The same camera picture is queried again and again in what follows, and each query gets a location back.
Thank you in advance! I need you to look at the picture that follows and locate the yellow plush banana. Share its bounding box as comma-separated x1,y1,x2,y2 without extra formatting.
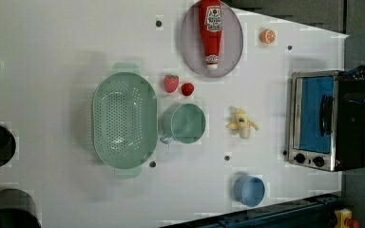
226,108,259,140

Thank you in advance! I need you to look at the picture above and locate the green mug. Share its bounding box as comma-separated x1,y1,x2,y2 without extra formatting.
160,104,206,144

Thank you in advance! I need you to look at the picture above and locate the black toaster oven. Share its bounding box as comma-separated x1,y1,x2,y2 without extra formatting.
288,70,365,172

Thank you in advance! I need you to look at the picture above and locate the orange slice toy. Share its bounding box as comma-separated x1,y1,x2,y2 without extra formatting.
260,29,276,44

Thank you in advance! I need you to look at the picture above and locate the grey round plate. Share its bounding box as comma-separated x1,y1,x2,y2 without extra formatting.
180,2,243,78

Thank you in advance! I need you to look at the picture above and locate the yellow red object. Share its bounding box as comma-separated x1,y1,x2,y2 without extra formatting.
335,209,360,228

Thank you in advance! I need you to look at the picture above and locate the red ketchup bottle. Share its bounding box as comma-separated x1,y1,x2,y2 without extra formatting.
198,0,222,70

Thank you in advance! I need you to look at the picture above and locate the blue cup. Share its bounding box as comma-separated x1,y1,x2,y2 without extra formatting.
233,175,265,207

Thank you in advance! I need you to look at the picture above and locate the red strawberry toy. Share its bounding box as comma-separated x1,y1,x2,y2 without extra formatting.
181,83,194,97

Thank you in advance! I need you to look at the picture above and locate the pink plush strawberry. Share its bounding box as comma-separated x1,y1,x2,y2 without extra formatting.
163,75,180,93

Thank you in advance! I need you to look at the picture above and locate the green colander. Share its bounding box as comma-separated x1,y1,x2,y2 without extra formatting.
91,62,158,180

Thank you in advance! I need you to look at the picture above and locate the black cylinder lower left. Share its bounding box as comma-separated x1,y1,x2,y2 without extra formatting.
0,189,43,228

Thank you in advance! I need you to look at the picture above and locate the black blue table frame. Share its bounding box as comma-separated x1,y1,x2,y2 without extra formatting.
163,194,344,228

